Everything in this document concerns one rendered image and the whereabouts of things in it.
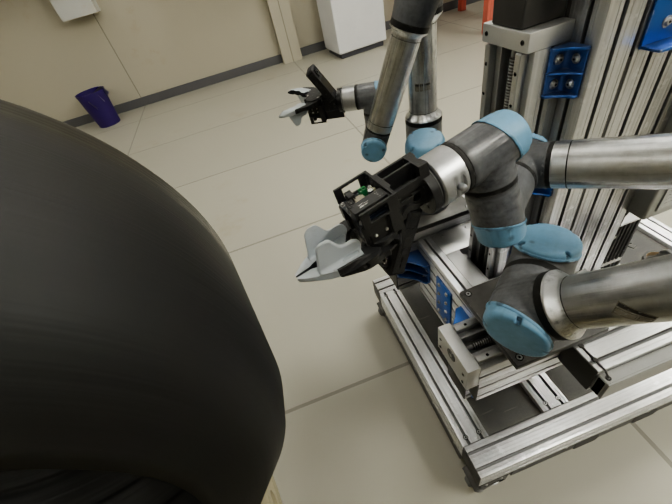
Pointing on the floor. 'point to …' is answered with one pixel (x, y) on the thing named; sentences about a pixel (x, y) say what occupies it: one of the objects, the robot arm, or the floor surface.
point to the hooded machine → (352, 25)
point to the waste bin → (99, 106)
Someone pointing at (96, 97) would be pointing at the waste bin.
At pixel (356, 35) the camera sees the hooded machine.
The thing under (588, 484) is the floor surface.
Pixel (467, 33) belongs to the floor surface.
